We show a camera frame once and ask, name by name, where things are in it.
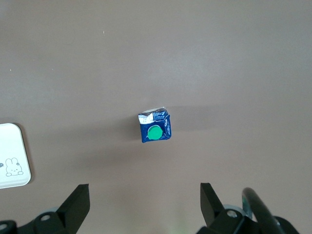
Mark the cream rabbit print tray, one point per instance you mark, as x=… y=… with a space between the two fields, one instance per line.
x=12 y=151

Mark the blue milk carton green cap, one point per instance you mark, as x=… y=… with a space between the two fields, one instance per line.
x=146 y=135

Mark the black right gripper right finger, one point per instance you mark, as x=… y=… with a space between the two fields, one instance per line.
x=214 y=219

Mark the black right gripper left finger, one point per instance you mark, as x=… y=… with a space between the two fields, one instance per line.
x=73 y=209

